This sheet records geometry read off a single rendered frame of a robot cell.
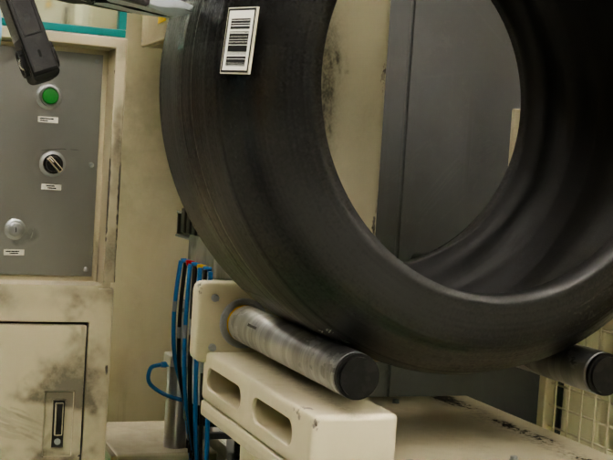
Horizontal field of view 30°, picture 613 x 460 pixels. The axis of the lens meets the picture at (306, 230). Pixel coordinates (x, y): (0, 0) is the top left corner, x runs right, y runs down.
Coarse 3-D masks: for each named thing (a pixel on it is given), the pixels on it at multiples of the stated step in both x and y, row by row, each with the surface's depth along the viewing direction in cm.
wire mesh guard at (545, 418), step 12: (600, 336) 150; (540, 384) 161; (552, 384) 160; (540, 396) 161; (552, 396) 160; (588, 396) 152; (540, 408) 161; (552, 408) 160; (564, 408) 157; (540, 420) 161; (552, 420) 161; (564, 432) 157
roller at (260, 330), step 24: (240, 312) 136; (264, 312) 133; (240, 336) 133; (264, 336) 125; (288, 336) 120; (312, 336) 117; (288, 360) 118; (312, 360) 112; (336, 360) 108; (360, 360) 107; (336, 384) 107; (360, 384) 107
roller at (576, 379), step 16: (560, 352) 122; (576, 352) 120; (592, 352) 118; (528, 368) 128; (544, 368) 124; (560, 368) 121; (576, 368) 119; (592, 368) 117; (608, 368) 117; (576, 384) 120; (592, 384) 117; (608, 384) 117
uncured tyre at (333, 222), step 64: (192, 0) 113; (256, 0) 103; (320, 0) 102; (512, 0) 141; (576, 0) 140; (192, 64) 109; (256, 64) 102; (320, 64) 103; (576, 64) 143; (192, 128) 110; (256, 128) 103; (320, 128) 103; (576, 128) 144; (192, 192) 117; (256, 192) 104; (320, 192) 104; (512, 192) 143; (576, 192) 142; (256, 256) 108; (320, 256) 105; (384, 256) 106; (448, 256) 141; (512, 256) 142; (576, 256) 135; (320, 320) 110; (384, 320) 108; (448, 320) 110; (512, 320) 112; (576, 320) 115
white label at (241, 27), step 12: (228, 12) 103; (240, 12) 102; (252, 12) 101; (228, 24) 103; (240, 24) 102; (252, 24) 101; (228, 36) 103; (240, 36) 102; (252, 36) 101; (228, 48) 103; (240, 48) 102; (252, 48) 101; (228, 60) 103; (240, 60) 101; (252, 60) 101; (228, 72) 102; (240, 72) 101
